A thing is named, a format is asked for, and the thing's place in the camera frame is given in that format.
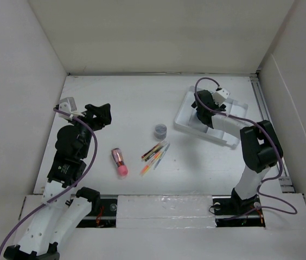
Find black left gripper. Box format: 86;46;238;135
67;103;110;158

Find grey clear small jar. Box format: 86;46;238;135
154;123;167;140

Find pink capped tube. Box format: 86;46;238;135
111;148;129;178

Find black red pen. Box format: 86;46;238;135
141;140;167;161

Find clear blue pen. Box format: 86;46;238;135
154;143;170;170

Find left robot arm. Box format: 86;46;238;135
0;98;112;259

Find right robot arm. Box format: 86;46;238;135
192;88;283;215

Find white divided tray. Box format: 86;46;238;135
174;86;248;148

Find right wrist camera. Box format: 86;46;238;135
212;88;230;106

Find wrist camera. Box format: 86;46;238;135
212;88;230;106
56;97;77;115

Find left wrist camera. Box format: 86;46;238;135
56;97;77;115

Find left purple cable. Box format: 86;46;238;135
0;109;98;259

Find purple cable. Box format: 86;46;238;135
194;77;298;219
0;109;98;259

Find red wires left slot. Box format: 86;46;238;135
94;207;106;227

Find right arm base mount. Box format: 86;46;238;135
209;198;265;228

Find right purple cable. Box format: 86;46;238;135
194;77;298;219

